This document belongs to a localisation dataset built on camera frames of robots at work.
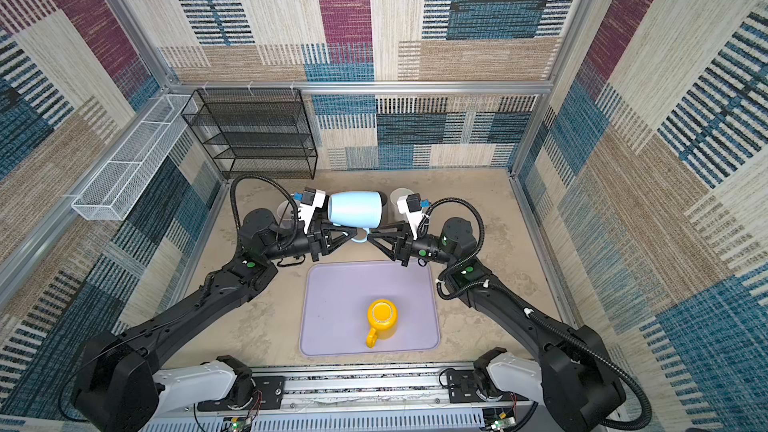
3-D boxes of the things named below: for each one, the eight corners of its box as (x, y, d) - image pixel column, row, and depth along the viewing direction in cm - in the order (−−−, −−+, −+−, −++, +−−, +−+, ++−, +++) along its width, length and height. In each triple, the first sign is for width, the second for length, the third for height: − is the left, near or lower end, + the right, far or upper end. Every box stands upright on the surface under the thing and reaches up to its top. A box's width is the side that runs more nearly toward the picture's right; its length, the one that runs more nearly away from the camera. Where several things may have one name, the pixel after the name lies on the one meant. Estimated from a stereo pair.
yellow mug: (368, 347, 80) (366, 338, 74) (369, 311, 86) (368, 299, 80) (397, 347, 80) (397, 338, 74) (396, 310, 86) (397, 299, 80)
